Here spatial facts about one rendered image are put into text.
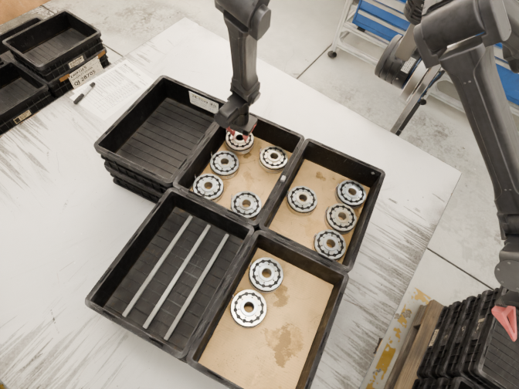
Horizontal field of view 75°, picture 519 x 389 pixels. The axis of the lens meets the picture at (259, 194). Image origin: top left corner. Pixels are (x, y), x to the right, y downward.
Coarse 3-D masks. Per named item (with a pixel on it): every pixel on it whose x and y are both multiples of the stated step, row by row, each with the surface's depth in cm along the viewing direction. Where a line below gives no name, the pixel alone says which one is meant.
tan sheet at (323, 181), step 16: (304, 160) 127; (304, 176) 123; (320, 176) 124; (336, 176) 125; (288, 192) 119; (320, 192) 120; (320, 208) 117; (272, 224) 112; (288, 224) 113; (304, 224) 114; (320, 224) 114; (304, 240) 111
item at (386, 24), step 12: (360, 0) 244; (372, 0) 238; (360, 12) 249; (372, 12) 245; (384, 12) 240; (396, 12) 234; (360, 24) 256; (372, 24) 251; (384, 24) 244; (396, 24) 241; (408, 24) 236; (384, 36) 252
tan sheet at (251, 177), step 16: (224, 144) 127; (256, 144) 128; (272, 144) 129; (240, 160) 124; (256, 160) 125; (288, 160) 126; (240, 176) 121; (256, 176) 121; (272, 176) 122; (224, 192) 117; (256, 192) 118
